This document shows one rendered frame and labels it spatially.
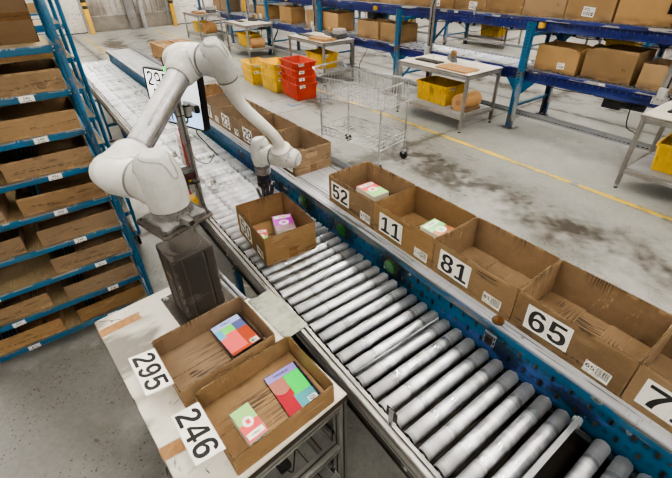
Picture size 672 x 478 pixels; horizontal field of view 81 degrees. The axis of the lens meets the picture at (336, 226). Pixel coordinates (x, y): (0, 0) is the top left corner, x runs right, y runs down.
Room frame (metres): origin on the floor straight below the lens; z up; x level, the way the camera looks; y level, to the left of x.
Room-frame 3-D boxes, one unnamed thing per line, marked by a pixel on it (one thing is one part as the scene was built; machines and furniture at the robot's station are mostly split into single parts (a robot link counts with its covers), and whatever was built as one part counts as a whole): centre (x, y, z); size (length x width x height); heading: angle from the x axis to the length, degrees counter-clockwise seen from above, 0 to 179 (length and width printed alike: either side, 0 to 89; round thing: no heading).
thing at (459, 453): (0.73, -0.50, 0.72); 0.52 x 0.05 x 0.05; 126
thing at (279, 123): (2.90, 0.49, 0.96); 0.39 x 0.29 x 0.17; 35
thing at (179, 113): (2.12, 0.83, 1.11); 0.12 x 0.05 x 0.88; 36
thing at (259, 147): (2.02, 0.39, 1.19); 0.13 x 0.11 x 0.16; 66
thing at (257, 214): (1.82, 0.33, 0.83); 0.39 x 0.29 x 0.17; 32
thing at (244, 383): (0.81, 0.25, 0.80); 0.38 x 0.28 x 0.10; 129
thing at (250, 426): (0.73, 0.30, 0.77); 0.13 x 0.07 x 0.04; 41
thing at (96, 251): (2.04, 1.57, 0.59); 0.40 x 0.30 x 0.10; 123
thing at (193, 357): (1.03, 0.48, 0.80); 0.38 x 0.28 x 0.10; 129
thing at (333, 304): (1.36, -0.04, 0.72); 0.52 x 0.05 x 0.05; 126
